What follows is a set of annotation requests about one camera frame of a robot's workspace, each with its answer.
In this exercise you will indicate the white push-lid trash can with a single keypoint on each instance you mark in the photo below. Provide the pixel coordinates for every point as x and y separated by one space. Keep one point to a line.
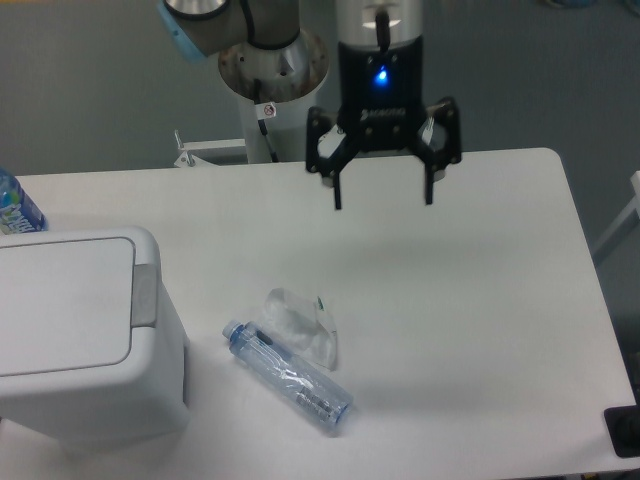
92 347

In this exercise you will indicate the white frame at right edge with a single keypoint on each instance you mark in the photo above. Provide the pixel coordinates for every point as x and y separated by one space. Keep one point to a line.
622 225

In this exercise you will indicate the black clamp at table edge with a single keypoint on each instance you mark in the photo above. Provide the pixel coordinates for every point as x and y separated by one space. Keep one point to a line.
623 427

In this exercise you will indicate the crumpled clear plastic wrapper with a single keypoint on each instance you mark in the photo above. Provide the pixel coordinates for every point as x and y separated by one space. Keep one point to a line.
304 326

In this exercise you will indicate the blue labelled water bottle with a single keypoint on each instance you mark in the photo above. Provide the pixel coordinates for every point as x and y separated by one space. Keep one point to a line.
19 213

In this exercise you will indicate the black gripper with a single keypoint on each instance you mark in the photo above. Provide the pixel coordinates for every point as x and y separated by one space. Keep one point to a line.
382 110

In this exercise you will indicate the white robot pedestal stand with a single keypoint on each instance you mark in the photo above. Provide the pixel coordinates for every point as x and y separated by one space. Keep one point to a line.
274 89

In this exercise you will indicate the clear blue plastic bottle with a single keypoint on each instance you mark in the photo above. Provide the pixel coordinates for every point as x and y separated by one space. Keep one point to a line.
312 393

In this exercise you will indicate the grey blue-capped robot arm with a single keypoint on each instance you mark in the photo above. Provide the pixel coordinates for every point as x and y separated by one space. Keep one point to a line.
203 29

